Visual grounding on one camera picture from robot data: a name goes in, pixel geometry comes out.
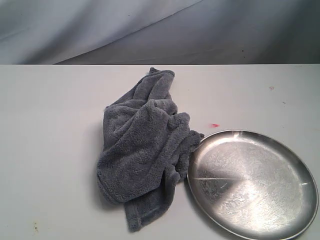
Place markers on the round stainless steel plate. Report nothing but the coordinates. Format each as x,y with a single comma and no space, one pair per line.
252,186

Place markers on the white backdrop cloth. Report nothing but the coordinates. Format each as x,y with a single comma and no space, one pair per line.
159,32

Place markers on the grey-blue fluffy towel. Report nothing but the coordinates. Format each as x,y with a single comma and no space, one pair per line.
146,152

